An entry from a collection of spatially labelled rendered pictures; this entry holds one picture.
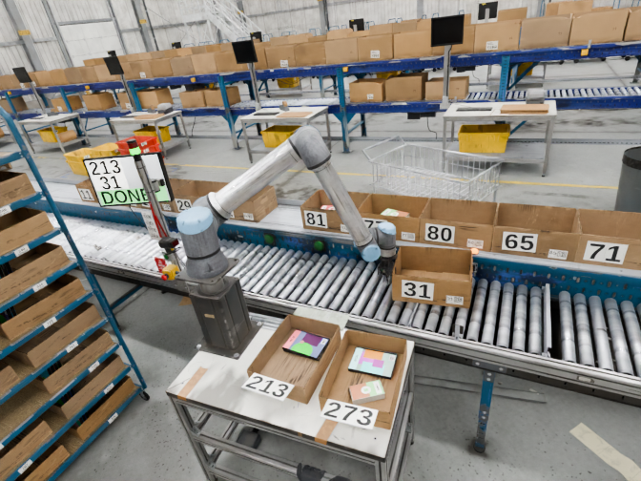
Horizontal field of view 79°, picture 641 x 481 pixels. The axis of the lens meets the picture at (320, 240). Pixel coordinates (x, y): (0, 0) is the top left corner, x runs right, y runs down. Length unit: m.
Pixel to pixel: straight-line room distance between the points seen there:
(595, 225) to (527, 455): 1.28
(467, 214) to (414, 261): 0.47
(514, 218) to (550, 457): 1.28
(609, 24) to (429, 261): 4.82
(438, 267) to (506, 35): 4.66
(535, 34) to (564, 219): 4.28
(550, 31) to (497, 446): 5.29
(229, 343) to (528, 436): 1.70
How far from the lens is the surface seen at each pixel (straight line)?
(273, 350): 1.94
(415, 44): 6.73
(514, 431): 2.64
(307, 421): 1.69
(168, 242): 2.44
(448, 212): 2.58
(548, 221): 2.56
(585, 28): 6.56
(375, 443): 1.62
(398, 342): 1.83
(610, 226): 2.60
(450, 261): 2.32
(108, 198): 2.74
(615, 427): 2.85
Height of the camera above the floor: 2.12
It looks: 30 degrees down
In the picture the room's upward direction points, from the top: 8 degrees counter-clockwise
